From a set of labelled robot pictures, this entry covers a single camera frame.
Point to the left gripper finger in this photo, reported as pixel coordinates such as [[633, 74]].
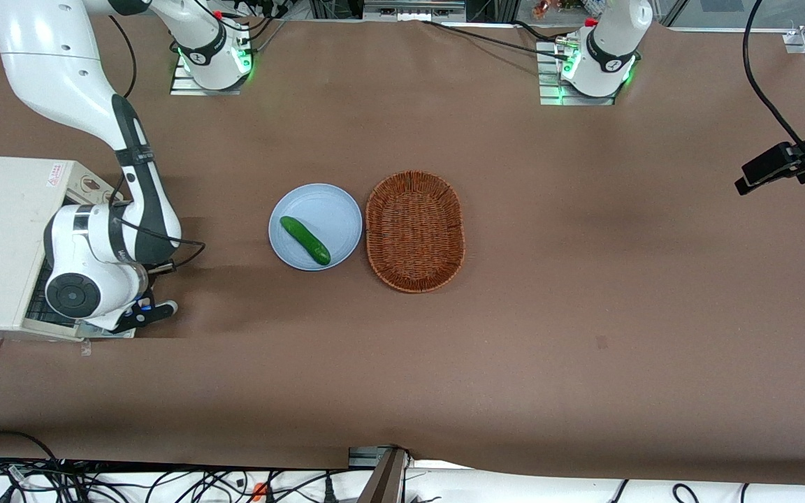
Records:
[[769, 168]]

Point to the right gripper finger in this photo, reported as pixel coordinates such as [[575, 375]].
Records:
[[165, 308]]

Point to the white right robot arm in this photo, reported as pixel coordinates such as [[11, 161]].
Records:
[[53, 70]]

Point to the silver oven knob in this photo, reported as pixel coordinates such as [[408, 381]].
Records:
[[89, 186]]

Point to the clear tape piece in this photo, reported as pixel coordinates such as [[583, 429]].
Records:
[[86, 347]]

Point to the green cucumber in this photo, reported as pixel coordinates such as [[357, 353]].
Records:
[[305, 239]]

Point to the red triangle warning sticker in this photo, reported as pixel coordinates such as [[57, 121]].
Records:
[[55, 176]]

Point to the light blue round plate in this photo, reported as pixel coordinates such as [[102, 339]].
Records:
[[329, 216]]

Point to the brown wicker oval basket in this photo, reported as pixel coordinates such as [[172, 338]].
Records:
[[414, 230]]

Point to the silver device box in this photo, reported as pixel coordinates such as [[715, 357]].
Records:
[[413, 10]]

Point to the aluminium arm base plate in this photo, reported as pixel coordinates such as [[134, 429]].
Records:
[[549, 84], [186, 85]]

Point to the metal support post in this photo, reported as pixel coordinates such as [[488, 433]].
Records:
[[381, 482]]

